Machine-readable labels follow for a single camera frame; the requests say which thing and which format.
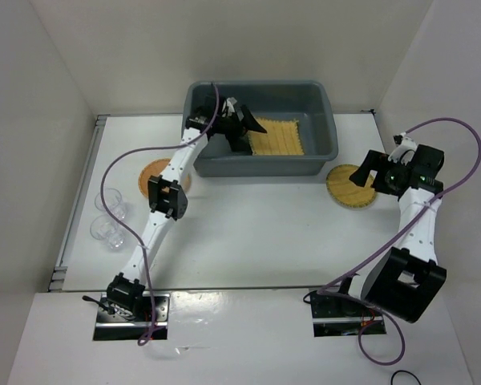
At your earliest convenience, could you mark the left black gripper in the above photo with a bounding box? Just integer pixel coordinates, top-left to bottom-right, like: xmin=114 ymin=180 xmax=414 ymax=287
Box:
xmin=214 ymin=103 xmax=265 ymax=151

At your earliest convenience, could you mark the square bamboo mat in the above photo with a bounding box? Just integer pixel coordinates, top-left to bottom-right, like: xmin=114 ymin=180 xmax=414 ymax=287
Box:
xmin=248 ymin=117 xmax=305 ymax=156

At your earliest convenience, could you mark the yellow round woven coaster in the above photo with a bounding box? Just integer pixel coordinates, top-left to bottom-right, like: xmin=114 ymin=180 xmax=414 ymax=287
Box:
xmin=325 ymin=164 xmax=378 ymax=209

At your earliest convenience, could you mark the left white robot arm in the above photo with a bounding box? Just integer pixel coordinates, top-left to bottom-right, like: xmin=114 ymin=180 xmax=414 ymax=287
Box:
xmin=107 ymin=93 xmax=267 ymax=321

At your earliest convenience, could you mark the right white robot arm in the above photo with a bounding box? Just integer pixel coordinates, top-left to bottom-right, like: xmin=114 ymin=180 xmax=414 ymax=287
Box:
xmin=335 ymin=144 xmax=447 ymax=323

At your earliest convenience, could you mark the grey plastic bin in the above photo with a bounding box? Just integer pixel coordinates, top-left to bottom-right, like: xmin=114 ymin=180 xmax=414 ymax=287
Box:
xmin=182 ymin=80 xmax=338 ymax=177

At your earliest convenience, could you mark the orange round woven coaster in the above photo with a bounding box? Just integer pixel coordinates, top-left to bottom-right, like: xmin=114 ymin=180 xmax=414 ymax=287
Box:
xmin=137 ymin=158 xmax=192 ymax=201

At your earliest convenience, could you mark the clear plastic cup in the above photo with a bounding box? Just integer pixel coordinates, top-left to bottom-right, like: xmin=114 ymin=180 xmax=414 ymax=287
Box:
xmin=95 ymin=188 xmax=127 ymax=221
xmin=90 ymin=214 xmax=125 ymax=250

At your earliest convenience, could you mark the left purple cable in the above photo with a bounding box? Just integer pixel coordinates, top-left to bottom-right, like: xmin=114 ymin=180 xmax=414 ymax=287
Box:
xmin=99 ymin=82 xmax=220 ymax=347

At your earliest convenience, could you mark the purple cable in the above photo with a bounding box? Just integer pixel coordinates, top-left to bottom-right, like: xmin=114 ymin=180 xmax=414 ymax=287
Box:
xmin=318 ymin=116 xmax=481 ymax=367
xmin=99 ymin=82 xmax=220 ymax=347

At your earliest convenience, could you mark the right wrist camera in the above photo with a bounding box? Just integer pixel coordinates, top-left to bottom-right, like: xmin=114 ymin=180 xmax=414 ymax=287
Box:
xmin=389 ymin=132 xmax=418 ymax=165

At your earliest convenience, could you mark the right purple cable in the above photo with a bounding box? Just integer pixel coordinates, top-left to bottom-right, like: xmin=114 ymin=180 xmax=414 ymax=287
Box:
xmin=318 ymin=116 xmax=481 ymax=367

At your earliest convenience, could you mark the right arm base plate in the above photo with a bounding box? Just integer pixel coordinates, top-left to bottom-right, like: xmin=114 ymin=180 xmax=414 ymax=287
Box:
xmin=303 ymin=290 xmax=386 ymax=338

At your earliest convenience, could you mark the black cable loop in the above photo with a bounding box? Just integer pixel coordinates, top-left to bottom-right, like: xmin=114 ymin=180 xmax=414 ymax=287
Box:
xmin=390 ymin=369 xmax=422 ymax=385

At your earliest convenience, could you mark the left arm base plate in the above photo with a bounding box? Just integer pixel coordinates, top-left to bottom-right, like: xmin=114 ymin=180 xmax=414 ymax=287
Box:
xmin=93 ymin=293 xmax=171 ymax=342

